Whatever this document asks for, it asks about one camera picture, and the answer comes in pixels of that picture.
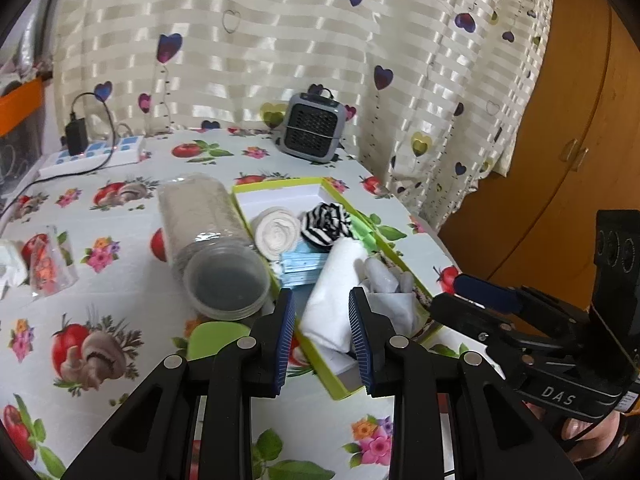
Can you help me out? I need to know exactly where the black power adapter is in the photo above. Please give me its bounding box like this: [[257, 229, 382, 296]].
[[65, 117, 87, 157]]

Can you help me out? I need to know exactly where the green cloth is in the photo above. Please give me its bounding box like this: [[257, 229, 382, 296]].
[[350, 212, 381, 256]]

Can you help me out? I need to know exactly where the grey mini heater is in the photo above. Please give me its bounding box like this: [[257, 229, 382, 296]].
[[276, 91, 347, 163]]

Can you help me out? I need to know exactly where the black cable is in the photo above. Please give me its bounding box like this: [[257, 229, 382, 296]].
[[0, 91, 117, 221]]

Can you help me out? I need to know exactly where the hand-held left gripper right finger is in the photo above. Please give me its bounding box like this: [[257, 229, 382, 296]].
[[348, 287, 583, 480]]

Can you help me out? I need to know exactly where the green cardboard box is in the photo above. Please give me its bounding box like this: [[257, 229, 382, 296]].
[[231, 176, 443, 401]]

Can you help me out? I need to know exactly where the heart print striped curtain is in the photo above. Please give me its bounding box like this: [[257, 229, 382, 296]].
[[50, 0, 553, 231]]

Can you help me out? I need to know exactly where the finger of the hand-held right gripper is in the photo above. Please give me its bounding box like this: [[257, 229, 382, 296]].
[[430, 294, 591, 366], [454, 272, 593, 333]]

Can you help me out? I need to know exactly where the vegetable print tablecloth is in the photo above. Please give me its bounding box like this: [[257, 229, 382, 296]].
[[0, 127, 506, 480]]

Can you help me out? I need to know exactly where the blue face mask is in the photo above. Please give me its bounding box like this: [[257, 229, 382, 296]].
[[280, 245, 333, 288]]

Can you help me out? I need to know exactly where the clear orange printed plastic bag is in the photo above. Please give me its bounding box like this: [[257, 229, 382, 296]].
[[29, 225, 80, 298]]

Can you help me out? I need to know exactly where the orange lidded storage bin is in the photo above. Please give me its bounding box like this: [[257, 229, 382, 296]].
[[0, 80, 43, 196]]

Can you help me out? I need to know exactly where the white cloth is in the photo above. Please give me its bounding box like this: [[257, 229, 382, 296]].
[[302, 237, 373, 353]]

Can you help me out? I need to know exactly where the clear plastic jar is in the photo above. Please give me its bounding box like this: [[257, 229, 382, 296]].
[[156, 172, 272, 322]]

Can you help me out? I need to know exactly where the grey glove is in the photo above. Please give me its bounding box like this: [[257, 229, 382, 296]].
[[357, 255, 418, 338]]

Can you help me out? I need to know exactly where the wooden wardrobe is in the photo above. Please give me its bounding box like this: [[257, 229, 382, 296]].
[[437, 0, 640, 313]]

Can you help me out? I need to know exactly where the white blue power strip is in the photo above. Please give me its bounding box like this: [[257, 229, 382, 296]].
[[37, 135, 147, 180]]

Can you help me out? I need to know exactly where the green jar lid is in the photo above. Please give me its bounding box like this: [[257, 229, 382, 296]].
[[186, 321, 252, 361]]

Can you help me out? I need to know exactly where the black white striped sock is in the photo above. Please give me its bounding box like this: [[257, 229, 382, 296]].
[[299, 201, 357, 252]]

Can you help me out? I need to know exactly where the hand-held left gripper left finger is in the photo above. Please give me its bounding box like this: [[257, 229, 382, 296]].
[[62, 287, 296, 480]]

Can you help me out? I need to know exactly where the person's right hand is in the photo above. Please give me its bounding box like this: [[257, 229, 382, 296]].
[[530, 402, 633, 466]]

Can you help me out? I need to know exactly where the beige sock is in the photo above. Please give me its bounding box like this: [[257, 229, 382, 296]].
[[250, 206, 303, 262]]

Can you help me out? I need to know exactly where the white rolled sock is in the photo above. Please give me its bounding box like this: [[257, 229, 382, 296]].
[[0, 239, 28, 301]]

